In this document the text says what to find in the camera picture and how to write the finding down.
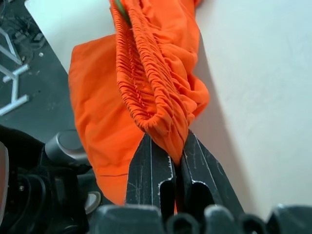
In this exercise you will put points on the orange shorts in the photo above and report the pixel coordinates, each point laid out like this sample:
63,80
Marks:
102,97

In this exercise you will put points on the black and silver robot body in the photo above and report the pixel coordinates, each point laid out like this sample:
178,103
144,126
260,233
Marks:
36,195

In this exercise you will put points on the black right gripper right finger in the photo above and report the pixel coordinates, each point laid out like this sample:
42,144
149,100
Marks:
200,175

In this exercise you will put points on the white metal floor frame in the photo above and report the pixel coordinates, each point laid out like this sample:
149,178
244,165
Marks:
14,100

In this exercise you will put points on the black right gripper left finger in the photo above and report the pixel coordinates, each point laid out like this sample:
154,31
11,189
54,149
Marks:
146,175

